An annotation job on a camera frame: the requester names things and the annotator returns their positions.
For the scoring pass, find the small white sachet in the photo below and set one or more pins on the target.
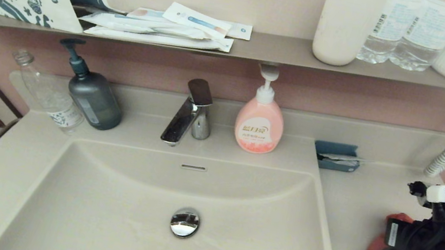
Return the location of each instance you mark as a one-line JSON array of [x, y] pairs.
[[241, 32]]

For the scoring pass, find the long white sachet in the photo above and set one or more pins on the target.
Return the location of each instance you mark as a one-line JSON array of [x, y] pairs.
[[144, 26]]

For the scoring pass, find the white sachet with blue stripe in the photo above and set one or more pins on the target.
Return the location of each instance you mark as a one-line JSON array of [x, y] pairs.
[[197, 20]]

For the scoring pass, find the dark grey pump bottle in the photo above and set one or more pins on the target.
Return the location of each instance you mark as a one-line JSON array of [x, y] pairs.
[[93, 102]]

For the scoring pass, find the wide flat white sachet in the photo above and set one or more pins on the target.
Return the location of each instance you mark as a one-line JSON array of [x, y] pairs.
[[164, 39]]

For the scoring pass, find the pink soap pump bottle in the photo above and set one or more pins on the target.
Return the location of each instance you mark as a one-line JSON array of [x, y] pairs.
[[258, 127]]

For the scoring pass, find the empty clear plastic bottle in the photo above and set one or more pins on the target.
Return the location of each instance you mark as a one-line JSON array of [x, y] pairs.
[[53, 99]]

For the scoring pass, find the beige sink basin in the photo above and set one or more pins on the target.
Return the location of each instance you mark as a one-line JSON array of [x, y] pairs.
[[97, 213]]

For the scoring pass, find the grey wall shelf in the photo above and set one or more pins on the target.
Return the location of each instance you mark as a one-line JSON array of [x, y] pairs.
[[272, 48]]

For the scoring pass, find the chrome drain stopper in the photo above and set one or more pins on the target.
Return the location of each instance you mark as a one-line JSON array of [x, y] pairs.
[[185, 222]]

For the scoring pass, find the peach and blue sachet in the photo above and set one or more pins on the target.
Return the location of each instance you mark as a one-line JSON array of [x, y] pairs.
[[146, 14]]

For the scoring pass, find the thin white wrapped item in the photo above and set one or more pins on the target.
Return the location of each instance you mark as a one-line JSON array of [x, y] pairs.
[[342, 161]]

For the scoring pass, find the clear labelled water bottle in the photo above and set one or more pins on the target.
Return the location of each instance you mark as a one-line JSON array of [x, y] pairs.
[[431, 29], [390, 26]]

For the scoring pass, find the small blue tray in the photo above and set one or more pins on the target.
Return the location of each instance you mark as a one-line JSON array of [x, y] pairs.
[[328, 148]]

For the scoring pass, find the chrome faucet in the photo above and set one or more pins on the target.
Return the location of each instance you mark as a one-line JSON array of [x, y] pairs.
[[187, 118]]

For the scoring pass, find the white plastic tumbler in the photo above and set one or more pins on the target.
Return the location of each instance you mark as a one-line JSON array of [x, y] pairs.
[[348, 23]]

